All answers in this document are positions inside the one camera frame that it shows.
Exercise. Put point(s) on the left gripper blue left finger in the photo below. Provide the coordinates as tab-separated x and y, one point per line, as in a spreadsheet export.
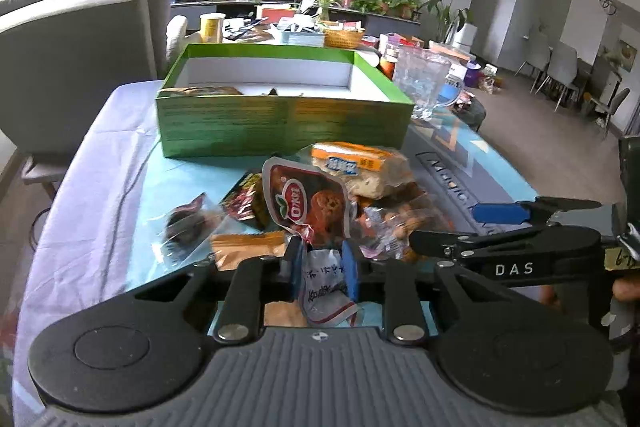
291	273

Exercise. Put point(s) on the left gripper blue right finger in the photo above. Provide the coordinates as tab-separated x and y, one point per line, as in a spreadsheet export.
352	262

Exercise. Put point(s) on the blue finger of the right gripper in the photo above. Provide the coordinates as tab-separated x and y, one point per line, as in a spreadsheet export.
501	214

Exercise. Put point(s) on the red lotus root snack pouch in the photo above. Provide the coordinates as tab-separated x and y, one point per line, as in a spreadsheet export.
306	201

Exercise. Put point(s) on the white written snack packet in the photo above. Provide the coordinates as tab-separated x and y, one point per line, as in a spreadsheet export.
322	296

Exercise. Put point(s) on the yellow snack packet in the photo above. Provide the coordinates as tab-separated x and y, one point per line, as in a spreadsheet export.
185	92

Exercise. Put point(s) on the right hand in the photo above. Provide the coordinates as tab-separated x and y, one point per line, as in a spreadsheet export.
626	289

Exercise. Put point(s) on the clear packet of nuts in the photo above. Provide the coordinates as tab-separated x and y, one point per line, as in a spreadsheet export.
382	230

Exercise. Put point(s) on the dark red candy packet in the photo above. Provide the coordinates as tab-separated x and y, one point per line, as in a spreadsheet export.
245	201

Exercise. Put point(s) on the orange small biscuit packet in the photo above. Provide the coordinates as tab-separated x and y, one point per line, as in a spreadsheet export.
231	249

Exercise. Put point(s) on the orange bread packet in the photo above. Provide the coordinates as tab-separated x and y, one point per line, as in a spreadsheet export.
367	171

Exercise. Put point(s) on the clear packet dark plum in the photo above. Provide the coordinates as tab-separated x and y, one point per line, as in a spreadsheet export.
176	234

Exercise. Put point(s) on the white dining chair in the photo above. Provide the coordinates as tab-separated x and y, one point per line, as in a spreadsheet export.
562	69

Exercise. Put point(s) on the green cardboard box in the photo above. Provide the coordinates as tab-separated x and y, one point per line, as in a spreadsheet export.
293	96

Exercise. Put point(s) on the grey-blue plastic basket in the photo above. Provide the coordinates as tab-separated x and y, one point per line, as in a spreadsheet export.
291	37

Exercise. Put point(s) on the yellow wicker basket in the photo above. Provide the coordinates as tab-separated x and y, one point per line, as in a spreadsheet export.
347	39

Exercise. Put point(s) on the lavender table cloth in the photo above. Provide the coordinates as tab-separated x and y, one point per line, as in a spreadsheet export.
83	251

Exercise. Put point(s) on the orange box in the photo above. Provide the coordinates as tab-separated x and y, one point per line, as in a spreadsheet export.
272	14

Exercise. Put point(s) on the yellow canister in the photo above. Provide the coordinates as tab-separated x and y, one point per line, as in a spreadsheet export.
212	27

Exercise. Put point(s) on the grey sofa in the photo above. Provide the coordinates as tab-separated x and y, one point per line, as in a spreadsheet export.
62	59

